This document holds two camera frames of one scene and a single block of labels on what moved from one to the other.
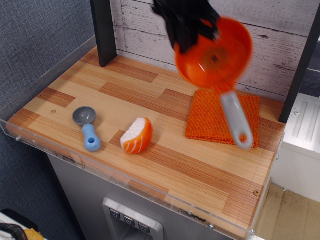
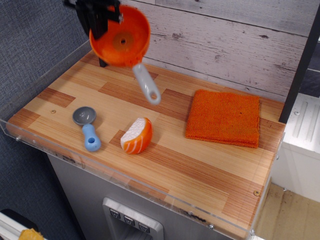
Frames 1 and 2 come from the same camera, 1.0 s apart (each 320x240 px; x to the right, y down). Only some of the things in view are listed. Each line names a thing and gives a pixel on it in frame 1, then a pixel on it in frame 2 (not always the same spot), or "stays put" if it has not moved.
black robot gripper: x=187 y=19 -> x=94 y=14
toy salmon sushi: x=138 y=136 stays put
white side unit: x=297 y=164 stays put
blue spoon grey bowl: x=85 y=116 stays put
